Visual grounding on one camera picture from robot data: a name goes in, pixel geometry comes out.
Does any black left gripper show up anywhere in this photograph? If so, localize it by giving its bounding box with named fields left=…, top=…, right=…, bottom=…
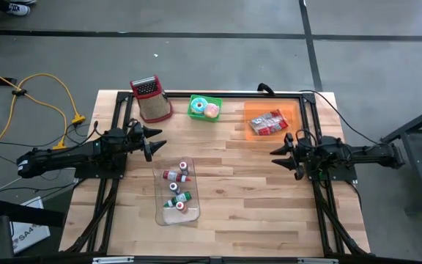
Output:
left=121, top=119, right=168, bottom=162

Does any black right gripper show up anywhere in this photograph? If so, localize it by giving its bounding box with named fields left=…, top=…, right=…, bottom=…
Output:
left=269, top=130, right=342, bottom=180

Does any red and silver candy bag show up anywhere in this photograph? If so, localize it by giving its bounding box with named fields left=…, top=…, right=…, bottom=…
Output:
left=248, top=109, right=291, bottom=136

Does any red food colouring bottle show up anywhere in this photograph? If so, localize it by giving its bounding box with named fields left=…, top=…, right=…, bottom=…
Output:
left=162, top=170, right=192, bottom=183

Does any large blue frosted donut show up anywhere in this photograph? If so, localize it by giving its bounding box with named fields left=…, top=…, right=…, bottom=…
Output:
left=190, top=97, right=209, bottom=115

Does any green food colouring bottle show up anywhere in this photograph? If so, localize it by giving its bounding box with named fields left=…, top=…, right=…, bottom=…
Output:
left=163, top=191, right=193, bottom=208

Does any clear plastic bin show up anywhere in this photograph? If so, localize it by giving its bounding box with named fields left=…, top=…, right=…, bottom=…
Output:
left=152, top=156, right=201, bottom=227

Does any red metal box grater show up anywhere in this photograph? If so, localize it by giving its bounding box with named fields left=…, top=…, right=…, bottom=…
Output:
left=129, top=75, right=174, bottom=124

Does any green plastic basket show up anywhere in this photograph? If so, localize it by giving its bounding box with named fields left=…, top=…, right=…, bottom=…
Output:
left=187, top=94, right=223, bottom=122

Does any orange translucent plastic bin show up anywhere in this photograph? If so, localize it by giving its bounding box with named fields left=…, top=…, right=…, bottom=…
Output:
left=243, top=100, right=303, bottom=142

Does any white printed box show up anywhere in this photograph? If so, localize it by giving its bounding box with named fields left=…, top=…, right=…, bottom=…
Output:
left=11, top=196, right=51, bottom=254

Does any person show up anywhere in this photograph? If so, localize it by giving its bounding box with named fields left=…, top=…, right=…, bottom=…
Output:
left=0, top=0, right=38, bottom=17

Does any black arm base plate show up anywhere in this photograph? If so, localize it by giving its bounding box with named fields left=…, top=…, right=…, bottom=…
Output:
left=304, top=161, right=358, bottom=183
left=74, top=161, right=127, bottom=180

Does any thick black cable loop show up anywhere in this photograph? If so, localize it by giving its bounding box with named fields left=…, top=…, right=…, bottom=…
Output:
left=256, top=83, right=276, bottom=97

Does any black aluminium table frame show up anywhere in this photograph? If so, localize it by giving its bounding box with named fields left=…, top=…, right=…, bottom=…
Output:
left=59, top=89, right=371, bottom=257

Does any yellow extension cable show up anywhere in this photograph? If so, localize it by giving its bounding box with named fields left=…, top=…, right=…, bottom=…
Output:
left=0, top=62, right=86, bottom=151

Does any silver metal bracket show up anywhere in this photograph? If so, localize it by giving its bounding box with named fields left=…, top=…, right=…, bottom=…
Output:
left=297, top=257, right=339, bottom=264
left=92, top=256, right=135, bottom=264

